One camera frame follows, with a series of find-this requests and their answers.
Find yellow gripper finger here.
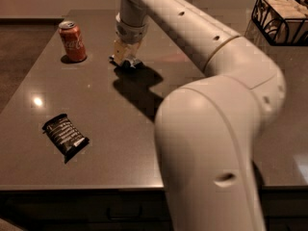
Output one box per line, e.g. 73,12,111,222
114,39,129,65
127,42,141,60

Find blue white rxbar blueberry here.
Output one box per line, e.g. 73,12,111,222
109,56,142,69

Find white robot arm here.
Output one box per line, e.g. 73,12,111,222
117,0,286,231

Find black rxbar chocolate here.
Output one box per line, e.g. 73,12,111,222
42,114,90,163

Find red coca-cola can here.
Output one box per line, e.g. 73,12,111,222
59,20,87,63

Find beige boxes in basket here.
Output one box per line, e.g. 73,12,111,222
259,0,308,43

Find black wire basket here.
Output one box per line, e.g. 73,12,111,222
251,0,308,46

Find dark drawer handle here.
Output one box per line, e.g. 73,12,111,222
106,205,142,221

